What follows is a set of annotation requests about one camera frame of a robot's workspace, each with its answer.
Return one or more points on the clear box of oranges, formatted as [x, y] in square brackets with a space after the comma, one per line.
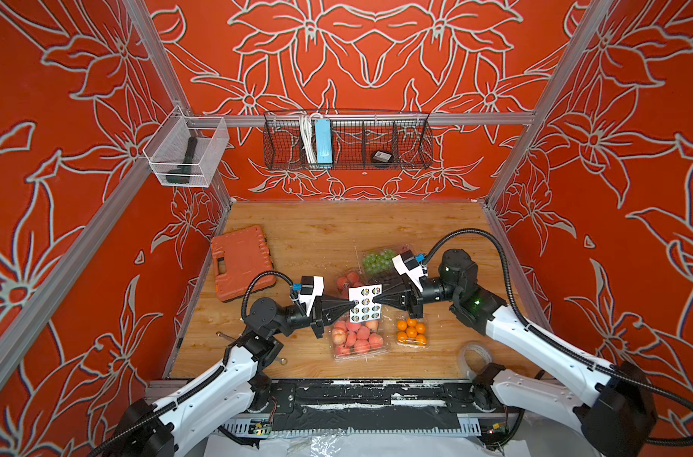
[411, 332]

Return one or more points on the light blue box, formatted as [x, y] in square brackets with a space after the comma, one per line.
[322, 130]

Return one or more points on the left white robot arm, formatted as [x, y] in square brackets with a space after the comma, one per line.
[175, 424]

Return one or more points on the fruit sticker sheet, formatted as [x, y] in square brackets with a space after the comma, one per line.
[364, 308]

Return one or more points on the small black device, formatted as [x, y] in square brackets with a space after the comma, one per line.
[381, 158]

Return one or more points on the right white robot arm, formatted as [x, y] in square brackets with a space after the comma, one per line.
[611, 406]

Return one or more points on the orange plastic tool case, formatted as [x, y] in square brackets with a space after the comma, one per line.
[237, 258]

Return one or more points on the clear box large peaches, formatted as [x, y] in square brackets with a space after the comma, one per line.
[350, 339]

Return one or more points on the black wire wall basket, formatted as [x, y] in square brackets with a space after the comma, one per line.
[289, 139]

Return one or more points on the black tool in bin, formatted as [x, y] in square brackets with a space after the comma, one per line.
[183, 172]

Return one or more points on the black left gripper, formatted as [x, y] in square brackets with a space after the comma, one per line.
[323, 311]

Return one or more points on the clear tape roll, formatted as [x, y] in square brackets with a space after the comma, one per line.
[472, 359]

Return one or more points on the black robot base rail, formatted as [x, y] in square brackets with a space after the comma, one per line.
[303, 407]

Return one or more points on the clear box of grapes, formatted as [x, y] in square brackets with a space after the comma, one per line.
[376, 264]

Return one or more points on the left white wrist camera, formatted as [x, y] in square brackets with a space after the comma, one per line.
[304, 293]

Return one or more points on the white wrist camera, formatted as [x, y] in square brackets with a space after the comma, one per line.
[411, 265]
[304, 293]

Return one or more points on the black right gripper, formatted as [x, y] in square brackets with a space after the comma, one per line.
[411, 300]

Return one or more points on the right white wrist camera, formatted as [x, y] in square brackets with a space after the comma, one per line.
[411, 265]

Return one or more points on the clear acrylic wall bin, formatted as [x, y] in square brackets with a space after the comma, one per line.
[185, 151]

